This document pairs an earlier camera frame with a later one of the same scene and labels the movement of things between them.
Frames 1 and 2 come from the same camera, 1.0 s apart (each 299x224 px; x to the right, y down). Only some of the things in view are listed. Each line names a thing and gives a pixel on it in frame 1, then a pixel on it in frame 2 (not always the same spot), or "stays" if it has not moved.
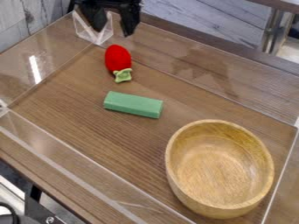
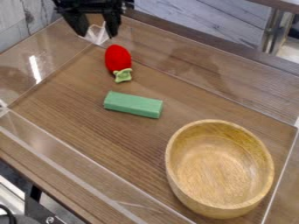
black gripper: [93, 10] to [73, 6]
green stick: [132, 104] stays
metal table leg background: [277, 28] stays
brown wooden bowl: [218, 169] stays
